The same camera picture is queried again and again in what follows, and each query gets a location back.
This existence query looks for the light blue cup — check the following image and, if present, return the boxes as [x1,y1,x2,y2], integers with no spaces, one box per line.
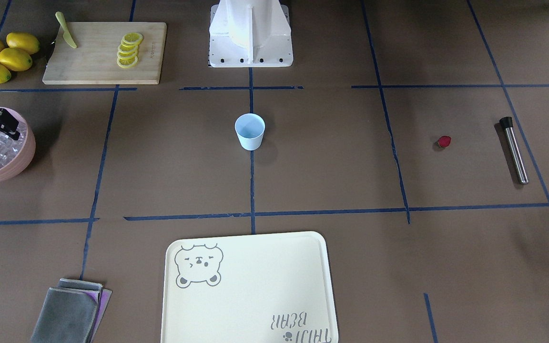
[234,113,265,151]

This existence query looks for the wooden cutting board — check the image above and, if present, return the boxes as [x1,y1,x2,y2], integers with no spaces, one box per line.
[43,22,167,85]

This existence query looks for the lemon slices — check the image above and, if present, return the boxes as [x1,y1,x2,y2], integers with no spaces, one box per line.
[116,32,143,68]

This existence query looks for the cream bear tray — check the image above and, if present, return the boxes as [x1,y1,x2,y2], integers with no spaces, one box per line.
[160,232,339,343]

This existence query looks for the yellow-green plastic knife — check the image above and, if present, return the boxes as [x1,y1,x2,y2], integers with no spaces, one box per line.
[55,11,78,49]

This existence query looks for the pink bowl of ice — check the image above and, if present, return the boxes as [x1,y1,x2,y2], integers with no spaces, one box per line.
[0,108,36,182]

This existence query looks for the grey folded cloth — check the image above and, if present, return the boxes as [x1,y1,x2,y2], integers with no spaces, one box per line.
[30,278,112,343]

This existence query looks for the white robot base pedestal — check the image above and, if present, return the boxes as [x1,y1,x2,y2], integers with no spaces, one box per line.
[208,0,294,68]

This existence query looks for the red strawberry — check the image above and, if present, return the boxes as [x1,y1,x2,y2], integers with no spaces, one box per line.
[437,135,452,149]

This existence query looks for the stainless steel muddler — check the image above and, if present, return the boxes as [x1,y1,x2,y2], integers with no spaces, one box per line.
[499,116,529,185]

